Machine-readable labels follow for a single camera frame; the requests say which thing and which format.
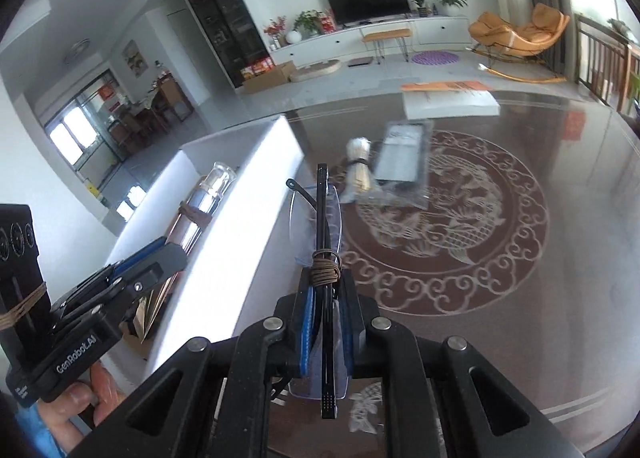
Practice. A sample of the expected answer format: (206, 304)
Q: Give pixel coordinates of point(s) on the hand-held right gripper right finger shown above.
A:
(347, 338)

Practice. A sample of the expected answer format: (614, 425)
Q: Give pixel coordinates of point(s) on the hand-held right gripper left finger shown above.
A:
(305, 338)

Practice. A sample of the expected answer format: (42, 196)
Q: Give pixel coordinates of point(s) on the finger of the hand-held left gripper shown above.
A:
(142, 253)
(160, 268)

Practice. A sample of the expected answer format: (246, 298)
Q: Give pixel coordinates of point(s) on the brown rubber band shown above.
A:
(322, 270)

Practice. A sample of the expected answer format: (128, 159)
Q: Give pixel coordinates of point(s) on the silver bottle with clear cap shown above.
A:
(205, 195)

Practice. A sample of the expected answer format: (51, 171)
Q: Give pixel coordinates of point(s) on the white storage box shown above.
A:
(240, 238)

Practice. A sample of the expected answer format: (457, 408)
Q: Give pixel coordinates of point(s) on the rimless eyeglasses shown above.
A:
(324, 218)

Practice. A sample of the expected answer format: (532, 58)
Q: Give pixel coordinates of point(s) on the person's left forearm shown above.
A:
(40, 433)

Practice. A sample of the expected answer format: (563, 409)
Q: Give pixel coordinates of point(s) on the person's left hand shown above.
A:
(107, 393)

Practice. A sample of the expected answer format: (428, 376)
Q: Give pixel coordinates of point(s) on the wooden dining table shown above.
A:
(135, 121)

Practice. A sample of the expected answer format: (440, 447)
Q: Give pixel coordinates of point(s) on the glass sliding door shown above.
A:
(80, 133)

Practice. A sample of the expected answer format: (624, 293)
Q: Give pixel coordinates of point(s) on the white tipped stick bundle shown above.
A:
(357, 178)

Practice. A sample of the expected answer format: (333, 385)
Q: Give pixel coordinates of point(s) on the clear plastic bag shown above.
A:
(400, 158)

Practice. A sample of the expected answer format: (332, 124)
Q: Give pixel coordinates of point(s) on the round ceiling lamp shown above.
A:
(77, 49)

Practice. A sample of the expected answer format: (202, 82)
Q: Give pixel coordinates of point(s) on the cardboard box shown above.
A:
(272, 81)

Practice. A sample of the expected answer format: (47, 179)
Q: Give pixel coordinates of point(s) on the red snack packs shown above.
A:
(257, 69)

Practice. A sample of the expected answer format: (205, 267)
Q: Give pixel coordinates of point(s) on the dark glass display cabinet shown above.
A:
(220, 23)

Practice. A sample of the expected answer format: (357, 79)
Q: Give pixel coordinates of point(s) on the beige pet bed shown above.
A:
(315, 72)

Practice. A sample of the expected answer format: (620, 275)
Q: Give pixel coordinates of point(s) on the white flat box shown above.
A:
(450, 106)

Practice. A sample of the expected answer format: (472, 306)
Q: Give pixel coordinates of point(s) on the red flower vase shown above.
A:
(275, 29)

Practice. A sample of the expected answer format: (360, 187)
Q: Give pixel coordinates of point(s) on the white round vase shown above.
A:
(294, 37)

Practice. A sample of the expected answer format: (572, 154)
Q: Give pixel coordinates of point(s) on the orange flat sheet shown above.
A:
(445, 86)

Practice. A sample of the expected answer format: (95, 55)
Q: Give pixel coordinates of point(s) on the white television cabinet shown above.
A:
(320, 46)

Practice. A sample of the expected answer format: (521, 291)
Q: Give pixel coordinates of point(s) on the black floor scale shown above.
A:
(360, 62)

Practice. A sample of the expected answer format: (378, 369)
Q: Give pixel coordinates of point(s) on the bushy green potted plant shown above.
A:
(307, 21)

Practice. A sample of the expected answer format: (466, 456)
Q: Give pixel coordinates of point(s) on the purple round mat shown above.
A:
(435, 57)

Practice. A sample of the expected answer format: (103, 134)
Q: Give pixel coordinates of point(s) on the red gift box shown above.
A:
(328, 22)

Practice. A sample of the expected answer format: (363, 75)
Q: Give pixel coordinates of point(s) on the wooden bench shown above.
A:
(386, 34)

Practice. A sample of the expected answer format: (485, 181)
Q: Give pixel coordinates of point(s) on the small green potted plant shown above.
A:
(419, 4)

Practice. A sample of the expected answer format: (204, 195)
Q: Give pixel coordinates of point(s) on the orange rocking chair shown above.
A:
(515, 36)

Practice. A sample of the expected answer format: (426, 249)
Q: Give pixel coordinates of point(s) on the dark wooden slatted chair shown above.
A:
(605, 63)

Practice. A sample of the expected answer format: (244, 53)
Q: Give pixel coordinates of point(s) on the framed wall picture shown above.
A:
(135, 58)

